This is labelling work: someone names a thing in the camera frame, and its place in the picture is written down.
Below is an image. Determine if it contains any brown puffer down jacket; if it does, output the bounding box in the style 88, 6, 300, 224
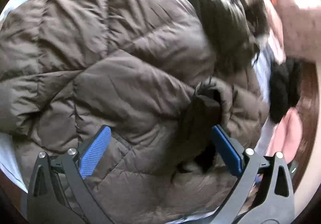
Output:
0, 0, 270, 224

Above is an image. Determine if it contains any black fuzzy garment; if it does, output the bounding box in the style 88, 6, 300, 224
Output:
269, 57, 303, 124

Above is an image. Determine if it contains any brown wooden headboard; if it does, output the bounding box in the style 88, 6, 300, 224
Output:
293, 61, 319, 190

